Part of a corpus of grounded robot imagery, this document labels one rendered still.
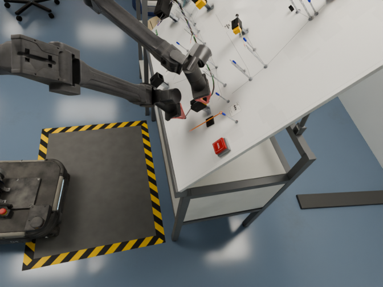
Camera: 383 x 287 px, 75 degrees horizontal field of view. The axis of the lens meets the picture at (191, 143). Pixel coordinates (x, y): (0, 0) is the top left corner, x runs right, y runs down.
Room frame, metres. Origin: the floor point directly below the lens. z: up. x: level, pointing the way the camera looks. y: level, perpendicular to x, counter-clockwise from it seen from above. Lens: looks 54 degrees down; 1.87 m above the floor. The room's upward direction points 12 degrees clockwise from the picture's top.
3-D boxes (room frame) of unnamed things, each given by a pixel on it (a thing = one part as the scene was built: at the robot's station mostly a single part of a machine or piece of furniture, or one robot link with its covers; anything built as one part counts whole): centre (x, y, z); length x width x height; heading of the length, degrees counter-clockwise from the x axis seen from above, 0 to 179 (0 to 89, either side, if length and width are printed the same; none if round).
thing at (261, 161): (1.14, -0.07, 0.60); 1.17 x 0.58 x 0.40; 23
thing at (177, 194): (1.01, 0.22, 0.83); 1.18 x 0.06 x 0.06; 23
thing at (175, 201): (0.77, 0.10, 0.60); 0.55 x 0.03 x 0.39; 23
